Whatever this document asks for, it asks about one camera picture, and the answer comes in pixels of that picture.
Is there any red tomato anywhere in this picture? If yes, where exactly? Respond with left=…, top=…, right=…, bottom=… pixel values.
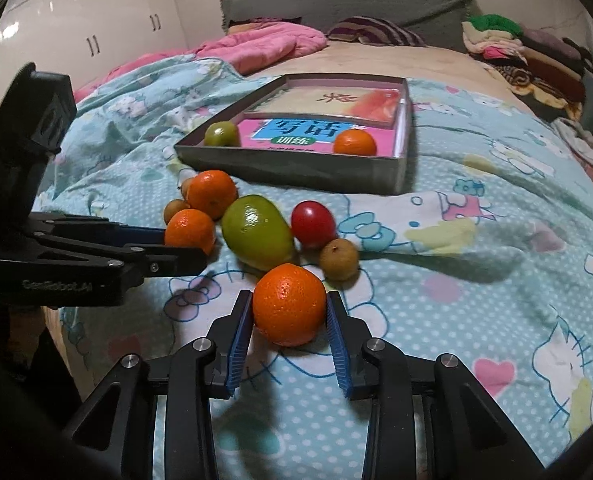
left=291, top=200, right=338, bottom=250

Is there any striped purple pillow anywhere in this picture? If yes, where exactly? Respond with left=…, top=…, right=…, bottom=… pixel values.
left=326, top=16, right=427, bottom=48

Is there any green mango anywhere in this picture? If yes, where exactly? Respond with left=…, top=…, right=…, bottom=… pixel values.
left=221, top=195, right=296, bottom=270

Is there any yellow and orange book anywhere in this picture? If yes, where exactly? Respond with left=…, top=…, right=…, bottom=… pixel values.
left=244, top=86, right=408, bottom=126

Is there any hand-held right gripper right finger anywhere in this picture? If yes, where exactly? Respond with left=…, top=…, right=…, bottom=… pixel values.
left=325, top=290, right=547, bottom=480

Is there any beige bed sheet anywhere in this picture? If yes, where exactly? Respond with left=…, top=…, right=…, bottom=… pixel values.
left=246, top=40, right=532, bottom=106

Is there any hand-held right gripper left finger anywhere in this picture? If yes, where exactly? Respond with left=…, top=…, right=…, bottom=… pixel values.
left=64, top=289, right=254, bottom=480

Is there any small yellow-green fruit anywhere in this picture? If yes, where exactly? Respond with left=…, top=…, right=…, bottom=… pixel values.
left=205, top=121, right=240, bottom=148

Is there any pile of folded clothes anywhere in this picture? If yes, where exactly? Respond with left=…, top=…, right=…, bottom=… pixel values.
left=461, top=12, right=593, bottom=121

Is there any pink quilt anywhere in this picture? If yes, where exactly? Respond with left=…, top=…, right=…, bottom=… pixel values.
left=74, top=22, right=327, bottom=103

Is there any light blue printed blanket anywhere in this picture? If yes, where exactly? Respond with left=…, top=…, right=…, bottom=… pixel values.
left=31, top=55, right=593, bottom=480

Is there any orange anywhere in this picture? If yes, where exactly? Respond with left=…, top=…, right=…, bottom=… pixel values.
left=252, top=263, right=327, bottom=348
left=165, top=208, right=217, bottom=256
left=185, top=170, right=239, bottom=221
left=333, top=129, right=378, bottom=157

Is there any grey padded headboard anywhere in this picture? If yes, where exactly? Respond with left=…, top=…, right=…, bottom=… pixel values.
left=220, top=0, right=484, bottom=53

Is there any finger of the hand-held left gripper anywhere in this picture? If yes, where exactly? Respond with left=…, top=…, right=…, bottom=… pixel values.
left=26, top=211, right=168, bottom=248
left=36, top=232, right=208, bottom=286

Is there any white wardrobe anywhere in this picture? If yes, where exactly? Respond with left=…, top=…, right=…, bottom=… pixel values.
left=0, top=0, right=187, bottom=126

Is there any shallow grey box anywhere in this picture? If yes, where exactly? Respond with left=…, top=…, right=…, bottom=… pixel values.
left=174, top=73, right=413, bottom=196

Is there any pink book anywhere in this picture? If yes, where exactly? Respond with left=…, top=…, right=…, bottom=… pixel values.
left=236, top=112, right=409, bottom=158

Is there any white crumpled cloth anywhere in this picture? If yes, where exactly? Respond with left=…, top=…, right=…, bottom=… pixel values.
left=551, top=117, right=593, bottom=186

